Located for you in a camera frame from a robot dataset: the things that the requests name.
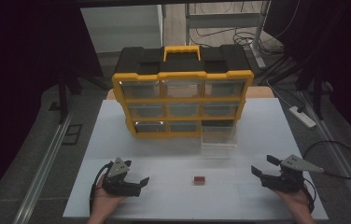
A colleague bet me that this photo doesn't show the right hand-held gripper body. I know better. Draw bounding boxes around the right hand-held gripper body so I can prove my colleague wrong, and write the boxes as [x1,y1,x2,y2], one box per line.
[261,153,325,193]

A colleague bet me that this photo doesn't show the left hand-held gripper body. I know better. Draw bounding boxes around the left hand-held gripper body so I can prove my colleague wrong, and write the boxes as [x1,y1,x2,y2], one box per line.
[102,157,142,198]

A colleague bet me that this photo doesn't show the clear plastic drawer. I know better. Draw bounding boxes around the clear plastic drawer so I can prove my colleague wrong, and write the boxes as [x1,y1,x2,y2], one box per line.
[200,120,239,149]

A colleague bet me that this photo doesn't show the person's left hand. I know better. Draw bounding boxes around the person's left hand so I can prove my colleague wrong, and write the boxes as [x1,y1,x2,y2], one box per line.
[91,175,127,219]

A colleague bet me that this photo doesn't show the person's right hand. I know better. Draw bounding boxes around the person's right hand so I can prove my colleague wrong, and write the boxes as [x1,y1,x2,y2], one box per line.
[272,186,314,217]

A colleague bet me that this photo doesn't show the white power strip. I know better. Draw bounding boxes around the white power strip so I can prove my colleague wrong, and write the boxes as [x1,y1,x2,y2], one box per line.
[288,105,317,130]

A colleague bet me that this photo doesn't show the black stand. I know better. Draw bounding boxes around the black stand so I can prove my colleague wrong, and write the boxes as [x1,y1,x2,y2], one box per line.
[55,69,83,125]
[297,69,331,121]

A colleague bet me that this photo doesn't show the yellow and black drawer organizer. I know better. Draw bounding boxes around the yellow and black drawer organizer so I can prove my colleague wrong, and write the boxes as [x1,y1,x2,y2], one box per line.
[111,45,255,140]

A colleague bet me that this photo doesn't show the dark curtain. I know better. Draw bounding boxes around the dark curtain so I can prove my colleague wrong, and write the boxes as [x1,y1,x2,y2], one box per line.
[263,0,351,150]
[0,0,103,216]

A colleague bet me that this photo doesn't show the white cabinet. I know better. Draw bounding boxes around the white cabinet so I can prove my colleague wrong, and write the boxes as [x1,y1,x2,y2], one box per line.
[80,4,164,54]

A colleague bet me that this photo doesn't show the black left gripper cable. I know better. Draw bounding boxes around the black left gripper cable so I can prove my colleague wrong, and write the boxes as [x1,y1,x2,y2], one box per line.
[89,161,114,217]

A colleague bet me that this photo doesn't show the metal floor rail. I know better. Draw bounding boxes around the metal floor rail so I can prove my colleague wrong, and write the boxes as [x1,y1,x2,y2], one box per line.
[12,111,74,224]
[299,90,351,216]

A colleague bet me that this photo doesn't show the white power strip cable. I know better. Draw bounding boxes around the white power strip cable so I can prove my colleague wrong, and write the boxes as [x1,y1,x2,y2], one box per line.
[265,77,293,108]

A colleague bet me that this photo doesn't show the black floor cables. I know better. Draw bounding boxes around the black floor cables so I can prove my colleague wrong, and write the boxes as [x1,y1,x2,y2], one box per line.
[194,27,285,58]

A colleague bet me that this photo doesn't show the grey metal desk frame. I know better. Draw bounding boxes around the grey metal desk frame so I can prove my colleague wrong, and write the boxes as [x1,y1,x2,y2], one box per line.
[184,0,272,70]

